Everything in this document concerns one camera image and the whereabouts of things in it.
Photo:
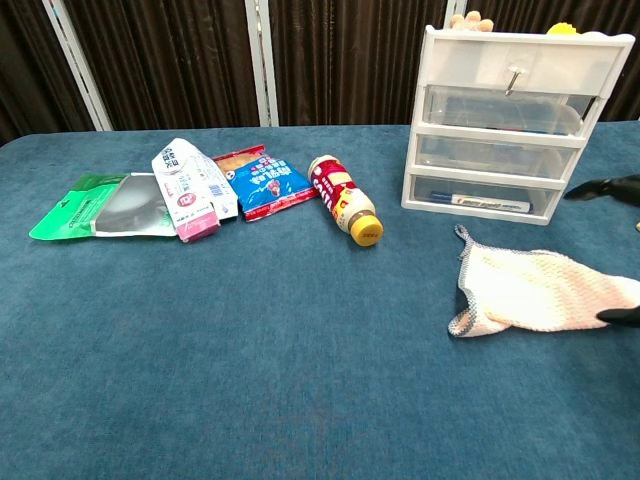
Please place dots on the clear drawer holding marker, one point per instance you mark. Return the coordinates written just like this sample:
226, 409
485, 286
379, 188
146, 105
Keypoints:
430, 187

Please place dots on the blue velvet tablecloth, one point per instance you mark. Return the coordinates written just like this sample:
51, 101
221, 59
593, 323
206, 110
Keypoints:
280, 340

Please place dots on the red-label bottle yellow cap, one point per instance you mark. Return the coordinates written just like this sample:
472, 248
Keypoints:
342, 197

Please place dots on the white pink milk carton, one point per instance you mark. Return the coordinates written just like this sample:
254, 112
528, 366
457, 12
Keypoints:
187, 187

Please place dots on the yellow plastic object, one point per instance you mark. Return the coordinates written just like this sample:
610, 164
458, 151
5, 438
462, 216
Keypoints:
562, 29

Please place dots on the medium clear plastic drawer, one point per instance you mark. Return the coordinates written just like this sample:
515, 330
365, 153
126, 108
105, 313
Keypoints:
475, 152

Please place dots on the wide white frame post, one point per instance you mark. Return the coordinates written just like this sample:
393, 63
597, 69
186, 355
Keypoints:
262, 60

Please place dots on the short white frame post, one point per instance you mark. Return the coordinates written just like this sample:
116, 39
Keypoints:
454, 12

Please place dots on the white marker pen blue cap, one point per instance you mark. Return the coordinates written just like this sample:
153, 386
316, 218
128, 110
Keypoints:
492, 204

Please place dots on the dark brown curtain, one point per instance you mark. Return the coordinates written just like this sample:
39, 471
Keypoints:
170, 60

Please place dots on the white plastic drawer unit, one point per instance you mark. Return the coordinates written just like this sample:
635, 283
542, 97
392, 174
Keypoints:
492, 131

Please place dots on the beige plush toy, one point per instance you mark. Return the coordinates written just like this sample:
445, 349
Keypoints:
470, 22

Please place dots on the green silver foil pouch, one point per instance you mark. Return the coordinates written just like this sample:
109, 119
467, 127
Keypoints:
100, 210

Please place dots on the blue red snack bag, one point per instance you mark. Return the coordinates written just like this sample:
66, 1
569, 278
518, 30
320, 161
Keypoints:
267, 185

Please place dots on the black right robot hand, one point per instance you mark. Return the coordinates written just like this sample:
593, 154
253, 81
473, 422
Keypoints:
617, 189

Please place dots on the white knitted cloth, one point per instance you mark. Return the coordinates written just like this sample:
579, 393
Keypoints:
535, 295

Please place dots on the large clear plastic drawer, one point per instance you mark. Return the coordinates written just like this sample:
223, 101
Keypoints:
480, 107

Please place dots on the slanted white frame post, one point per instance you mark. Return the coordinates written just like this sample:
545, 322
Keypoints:
75, 60

